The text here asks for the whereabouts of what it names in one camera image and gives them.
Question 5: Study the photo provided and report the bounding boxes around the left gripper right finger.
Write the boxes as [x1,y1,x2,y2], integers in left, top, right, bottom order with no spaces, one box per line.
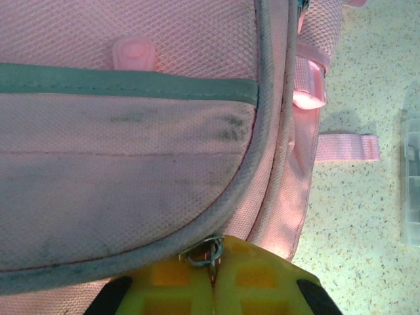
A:
[213,234,342,315]

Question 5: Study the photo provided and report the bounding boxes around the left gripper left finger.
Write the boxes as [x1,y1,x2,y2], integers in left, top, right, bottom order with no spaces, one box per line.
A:
[83,257,216,315]

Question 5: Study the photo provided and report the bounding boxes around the pink student backpack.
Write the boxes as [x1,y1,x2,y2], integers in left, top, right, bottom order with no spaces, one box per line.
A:
[0,0,381,296]

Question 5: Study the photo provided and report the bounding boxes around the clear pen pack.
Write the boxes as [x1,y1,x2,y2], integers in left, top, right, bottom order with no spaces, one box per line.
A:
[399,81,420,247]

